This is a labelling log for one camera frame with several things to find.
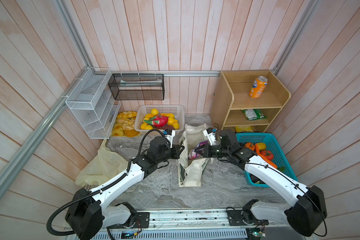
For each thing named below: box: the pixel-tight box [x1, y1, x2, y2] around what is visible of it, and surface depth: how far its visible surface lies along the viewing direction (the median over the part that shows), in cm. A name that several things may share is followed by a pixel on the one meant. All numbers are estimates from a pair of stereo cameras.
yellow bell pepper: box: [257, 142, 267, 151], surface depth 100 cm
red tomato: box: [260, 150, 274, 161], surface depth 93 cm
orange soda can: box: [249, 75, 268, 99], surface depth 81 cm
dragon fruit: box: [143, 115, 169, 128], surface depth 108 cm
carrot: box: [254, 143, 278, 169], surface depth 93 cm
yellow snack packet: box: [235, 125, 254, 133], surface depth 109 cm
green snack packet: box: [241, 109, 267, 121], surface depth 96 cm
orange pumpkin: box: [244, 142, 255, 151], surface depth 97 cm
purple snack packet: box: [188, 140, 208, 160], surface depth 76 cm
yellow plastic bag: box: [75, 139, 129, 190], surface depth 87 cm
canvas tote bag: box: [176, 124, 209, 188], surface depth 81 cm
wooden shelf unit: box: [210, 69, 292, 133], surface depth 90 cm
